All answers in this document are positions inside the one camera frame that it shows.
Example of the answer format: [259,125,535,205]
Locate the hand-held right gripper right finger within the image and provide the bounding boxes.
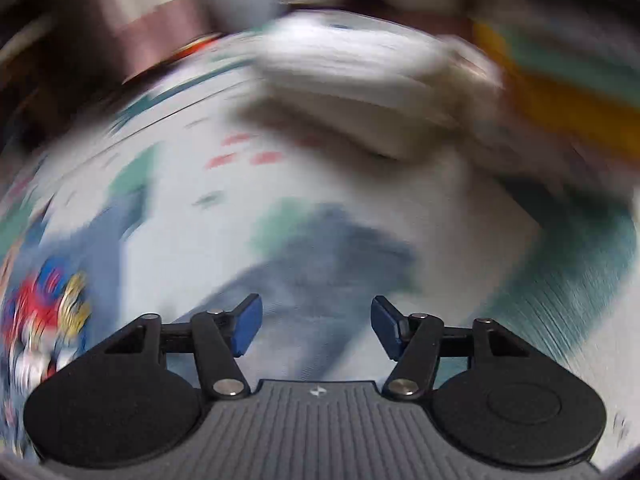
[370,296,566,402]

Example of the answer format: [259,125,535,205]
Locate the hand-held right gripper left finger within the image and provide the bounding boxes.
[102,294,264,402]

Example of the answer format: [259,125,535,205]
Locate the blue jeans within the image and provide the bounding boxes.
[220,202,423,381]

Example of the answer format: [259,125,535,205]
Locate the colourful printed cloth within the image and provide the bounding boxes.
[0,255,93,396]

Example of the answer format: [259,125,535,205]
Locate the white folded blanket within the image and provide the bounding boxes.
[235,12,506,161]

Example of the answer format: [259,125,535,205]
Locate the yellow cloth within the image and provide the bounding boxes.
[475,20,640,161]

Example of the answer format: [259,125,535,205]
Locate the mauve cloth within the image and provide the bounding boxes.
[120,0,221,83]

